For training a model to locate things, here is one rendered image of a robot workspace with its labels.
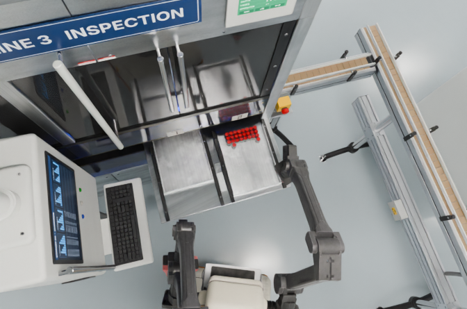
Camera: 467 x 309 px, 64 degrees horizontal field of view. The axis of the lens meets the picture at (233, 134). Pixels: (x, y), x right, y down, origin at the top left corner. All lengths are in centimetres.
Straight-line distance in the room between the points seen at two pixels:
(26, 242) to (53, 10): 72
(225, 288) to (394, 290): 186
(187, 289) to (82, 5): 87
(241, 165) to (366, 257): 141
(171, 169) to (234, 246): 103
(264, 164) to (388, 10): 236
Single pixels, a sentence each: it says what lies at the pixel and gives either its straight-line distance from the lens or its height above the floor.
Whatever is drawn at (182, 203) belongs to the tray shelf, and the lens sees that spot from 195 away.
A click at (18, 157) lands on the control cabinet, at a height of 155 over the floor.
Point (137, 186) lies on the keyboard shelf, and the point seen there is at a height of 80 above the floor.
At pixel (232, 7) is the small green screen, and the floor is 195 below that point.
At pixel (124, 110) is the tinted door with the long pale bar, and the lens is 155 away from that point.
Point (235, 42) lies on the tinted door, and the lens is 128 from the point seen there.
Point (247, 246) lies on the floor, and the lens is 282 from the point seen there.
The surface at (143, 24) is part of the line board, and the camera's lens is 107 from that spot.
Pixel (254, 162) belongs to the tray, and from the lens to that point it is 200.
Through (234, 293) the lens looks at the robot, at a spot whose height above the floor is 135.
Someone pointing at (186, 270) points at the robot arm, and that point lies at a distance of 131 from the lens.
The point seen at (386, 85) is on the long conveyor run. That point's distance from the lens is 233.
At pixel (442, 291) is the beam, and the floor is 55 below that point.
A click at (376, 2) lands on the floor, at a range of 394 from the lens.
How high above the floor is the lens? 281
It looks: 71 degrees down
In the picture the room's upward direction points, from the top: 12 degrees clockwise
